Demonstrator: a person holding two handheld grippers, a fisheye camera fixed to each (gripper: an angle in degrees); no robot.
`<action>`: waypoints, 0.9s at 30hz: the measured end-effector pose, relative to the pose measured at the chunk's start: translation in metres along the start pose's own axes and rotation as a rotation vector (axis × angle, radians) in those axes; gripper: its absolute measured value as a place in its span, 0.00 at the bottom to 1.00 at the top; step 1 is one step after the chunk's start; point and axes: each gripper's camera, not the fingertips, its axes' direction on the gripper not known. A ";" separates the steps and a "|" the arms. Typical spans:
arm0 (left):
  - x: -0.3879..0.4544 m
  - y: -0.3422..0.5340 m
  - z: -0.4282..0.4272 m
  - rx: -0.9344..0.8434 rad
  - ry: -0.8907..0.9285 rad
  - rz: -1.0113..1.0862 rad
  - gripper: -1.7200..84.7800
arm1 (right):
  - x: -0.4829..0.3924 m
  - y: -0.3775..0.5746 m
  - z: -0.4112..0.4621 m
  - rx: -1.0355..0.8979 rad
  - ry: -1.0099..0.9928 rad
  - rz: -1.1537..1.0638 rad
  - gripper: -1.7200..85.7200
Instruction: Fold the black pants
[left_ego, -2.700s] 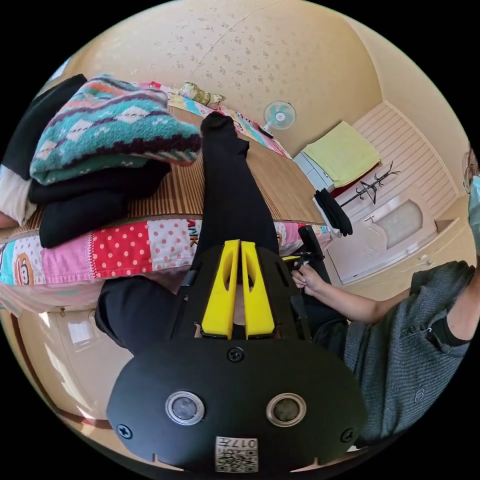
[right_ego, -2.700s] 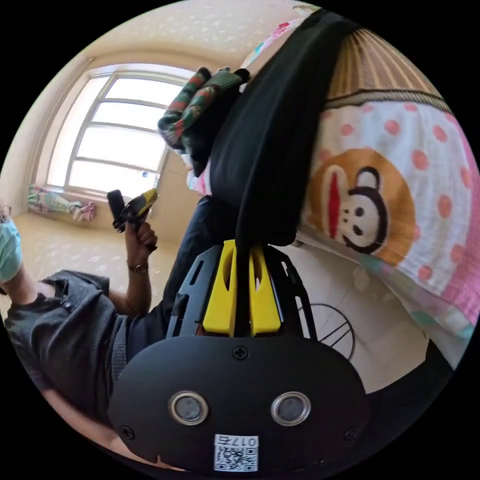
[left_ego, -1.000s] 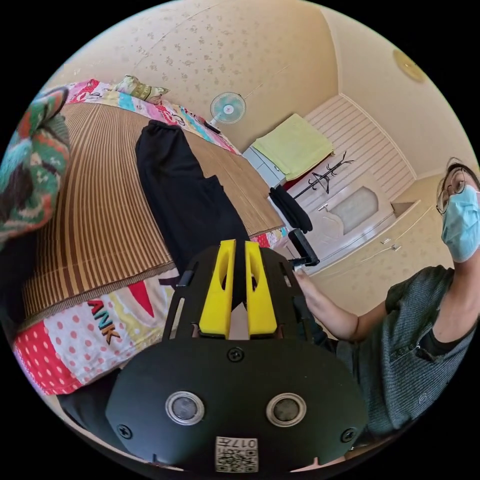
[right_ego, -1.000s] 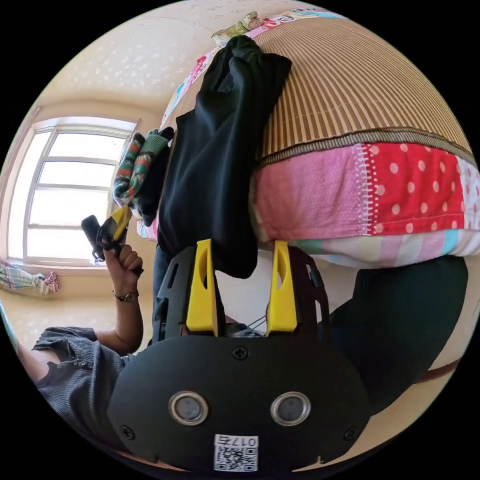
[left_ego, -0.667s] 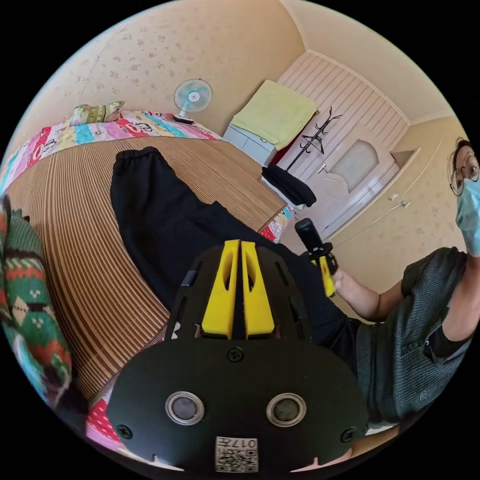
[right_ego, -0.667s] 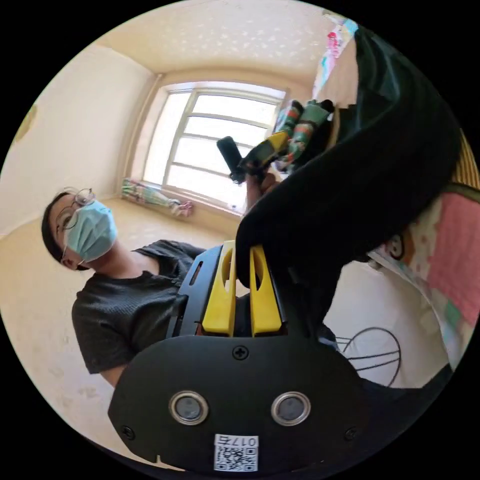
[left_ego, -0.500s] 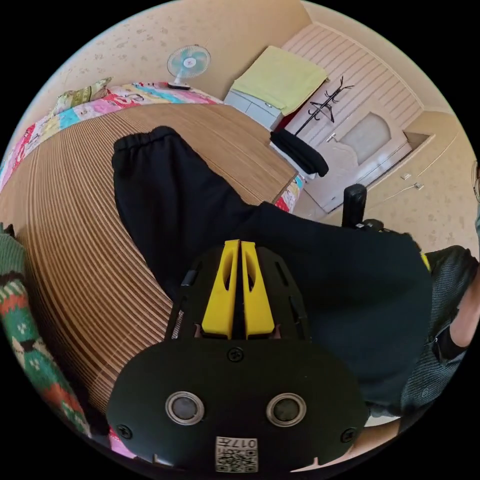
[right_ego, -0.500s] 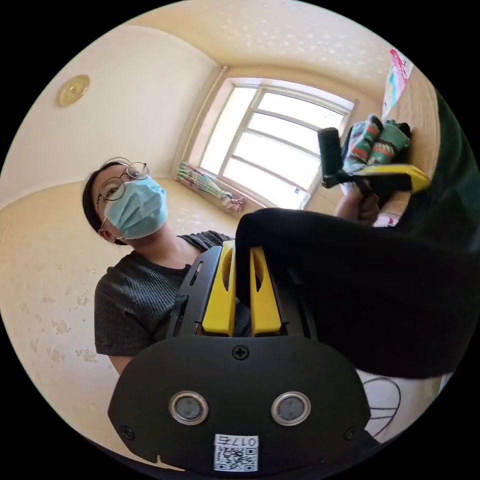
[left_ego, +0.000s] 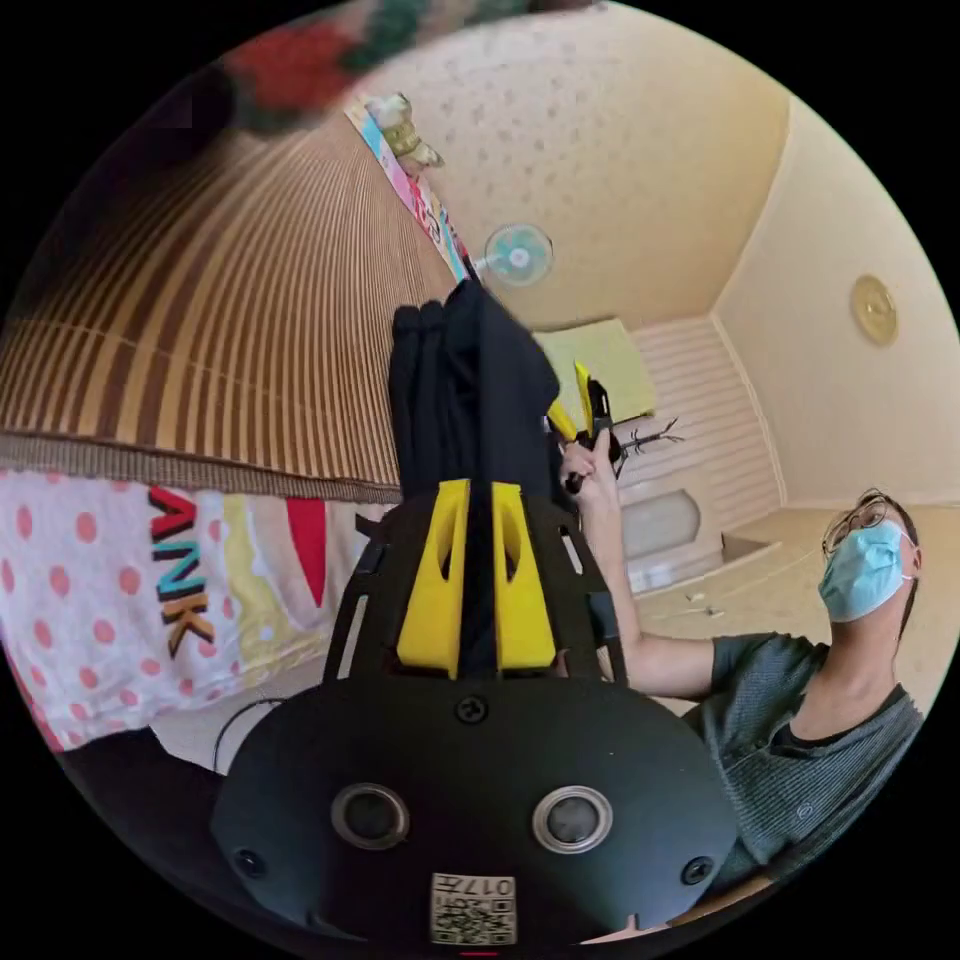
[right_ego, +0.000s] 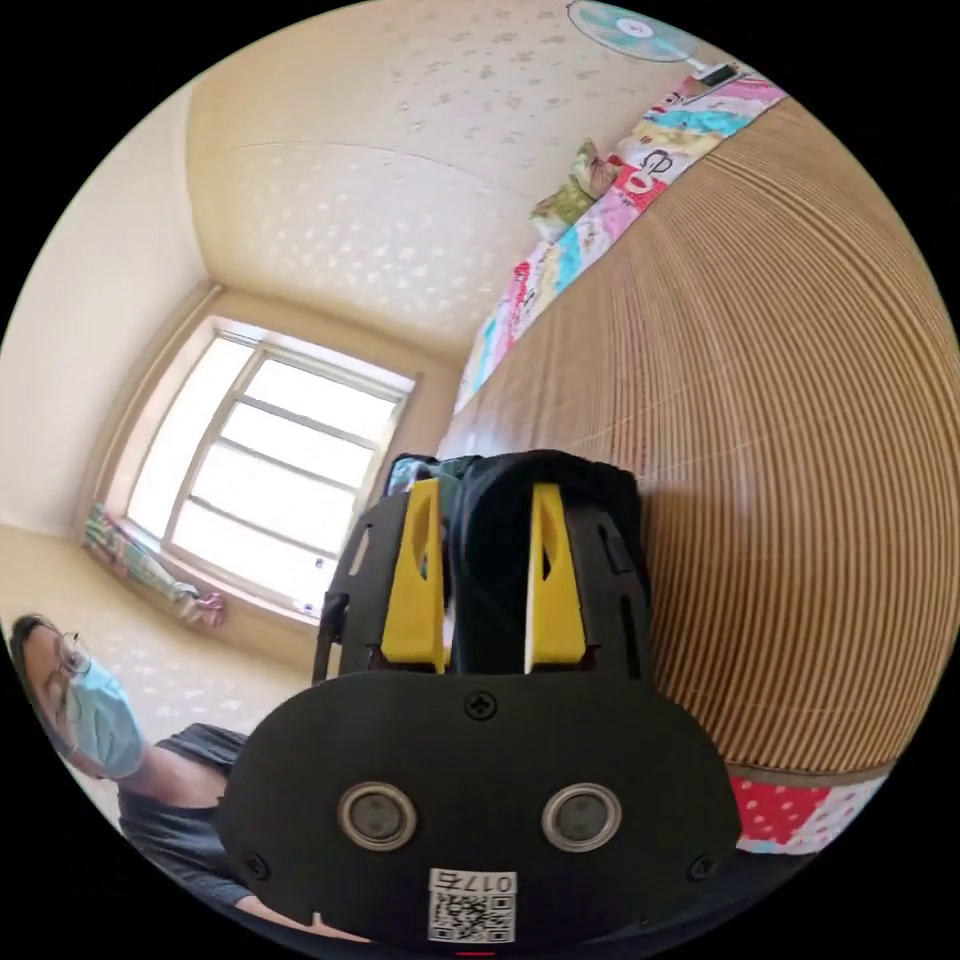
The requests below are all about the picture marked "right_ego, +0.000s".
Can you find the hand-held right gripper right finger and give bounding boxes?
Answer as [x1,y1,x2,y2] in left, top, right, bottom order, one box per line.
[524,482,588,674]

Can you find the bed with woven mat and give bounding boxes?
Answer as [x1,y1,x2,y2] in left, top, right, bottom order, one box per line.
[437,65,960,856]

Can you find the window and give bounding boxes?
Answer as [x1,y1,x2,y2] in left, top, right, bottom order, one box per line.
[95,314,418,628]

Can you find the patterned curtain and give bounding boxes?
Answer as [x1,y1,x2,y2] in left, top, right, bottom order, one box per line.
[80,500,226,630]

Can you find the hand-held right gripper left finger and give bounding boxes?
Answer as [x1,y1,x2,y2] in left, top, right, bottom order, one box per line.
[380,478,449,673]

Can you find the person's body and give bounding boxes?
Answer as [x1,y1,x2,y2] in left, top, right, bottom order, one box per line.
[8,612,316,931]

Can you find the green standing fan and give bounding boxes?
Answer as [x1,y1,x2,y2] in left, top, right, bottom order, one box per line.
[565,0,740,88]

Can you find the pile of clothes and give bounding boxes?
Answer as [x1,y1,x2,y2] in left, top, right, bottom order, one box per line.
[383,452,485,526]

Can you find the black pants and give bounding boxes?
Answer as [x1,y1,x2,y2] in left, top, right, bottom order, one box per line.
[443,449,640,675]

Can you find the floral pillow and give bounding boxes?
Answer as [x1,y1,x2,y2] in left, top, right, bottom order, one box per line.
[529,137,624,243]

